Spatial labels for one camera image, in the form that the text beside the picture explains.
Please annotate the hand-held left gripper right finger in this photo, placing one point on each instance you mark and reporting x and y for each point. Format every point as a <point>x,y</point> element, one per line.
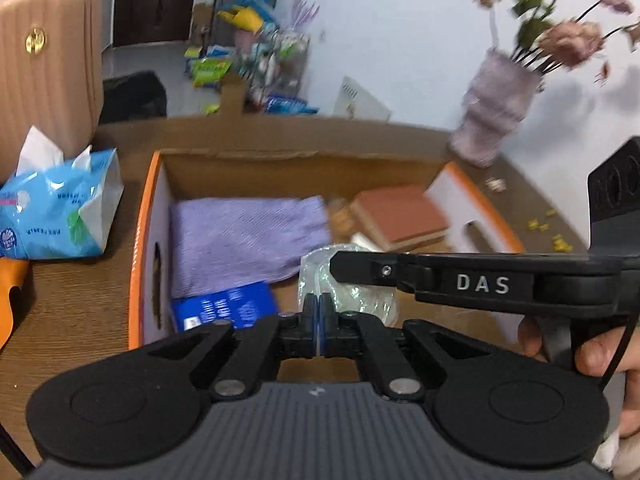
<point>327,327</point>

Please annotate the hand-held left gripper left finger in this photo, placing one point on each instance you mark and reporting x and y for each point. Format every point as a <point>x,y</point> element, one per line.
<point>311,327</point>

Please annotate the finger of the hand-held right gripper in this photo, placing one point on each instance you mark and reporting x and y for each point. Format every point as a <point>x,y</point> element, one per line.
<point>370,267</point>

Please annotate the clear plastic bag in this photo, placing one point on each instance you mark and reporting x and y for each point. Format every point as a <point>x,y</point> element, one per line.
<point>350,297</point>

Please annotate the brown book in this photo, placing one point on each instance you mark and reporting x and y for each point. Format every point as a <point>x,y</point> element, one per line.
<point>400,217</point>

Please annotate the blue tissue packet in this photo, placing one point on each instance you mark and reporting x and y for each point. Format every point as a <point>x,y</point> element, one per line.
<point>225,307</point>

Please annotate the red and orange cardboard box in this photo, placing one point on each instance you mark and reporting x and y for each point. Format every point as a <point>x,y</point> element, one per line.
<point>300,175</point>

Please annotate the blue soft tissue pack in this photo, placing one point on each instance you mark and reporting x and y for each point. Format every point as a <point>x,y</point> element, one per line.
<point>55,210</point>

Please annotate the person's right hand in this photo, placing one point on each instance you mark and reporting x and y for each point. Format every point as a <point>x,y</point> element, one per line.
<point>597,355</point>

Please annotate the scattered yellow crumbs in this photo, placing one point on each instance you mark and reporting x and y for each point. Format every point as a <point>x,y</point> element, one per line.
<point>559,244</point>

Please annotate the fallen rose petal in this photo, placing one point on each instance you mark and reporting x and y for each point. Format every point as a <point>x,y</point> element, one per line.
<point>495,183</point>

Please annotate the white flat panel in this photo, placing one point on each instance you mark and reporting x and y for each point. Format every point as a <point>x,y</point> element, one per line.
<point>362,100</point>

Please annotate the blue floor packet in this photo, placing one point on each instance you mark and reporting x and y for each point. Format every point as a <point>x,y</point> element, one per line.
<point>290,105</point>

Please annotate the pink textured vase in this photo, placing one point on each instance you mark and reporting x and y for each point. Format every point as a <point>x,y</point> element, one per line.
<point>492,110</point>

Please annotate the pile of colourful clutter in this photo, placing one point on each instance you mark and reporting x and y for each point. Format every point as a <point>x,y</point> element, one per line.
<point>275,65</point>

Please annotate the dried pink roses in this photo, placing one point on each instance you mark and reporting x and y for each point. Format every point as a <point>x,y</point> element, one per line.
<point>570,40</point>

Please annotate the green snack packets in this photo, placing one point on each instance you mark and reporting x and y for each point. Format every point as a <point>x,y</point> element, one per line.
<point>210,70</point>

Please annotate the light purple decoration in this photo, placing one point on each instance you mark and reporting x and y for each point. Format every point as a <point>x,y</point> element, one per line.
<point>302,10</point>

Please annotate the yellow watering can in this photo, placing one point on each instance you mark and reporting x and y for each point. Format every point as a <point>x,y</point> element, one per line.
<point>245,17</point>

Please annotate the blue plastic bags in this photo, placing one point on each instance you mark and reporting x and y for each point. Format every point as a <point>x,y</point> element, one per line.
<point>260,2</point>

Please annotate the black bag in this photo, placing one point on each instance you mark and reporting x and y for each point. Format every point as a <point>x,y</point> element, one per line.
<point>132,97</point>

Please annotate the small brown cardboard box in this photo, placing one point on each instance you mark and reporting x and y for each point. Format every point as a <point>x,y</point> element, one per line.
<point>202,25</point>

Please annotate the dark brown entrance door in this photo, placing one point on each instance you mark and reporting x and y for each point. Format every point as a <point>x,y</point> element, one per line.
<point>145,5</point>

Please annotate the pink ribbed suitcase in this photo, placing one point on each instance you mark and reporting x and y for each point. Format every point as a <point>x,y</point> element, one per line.
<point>45,60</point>

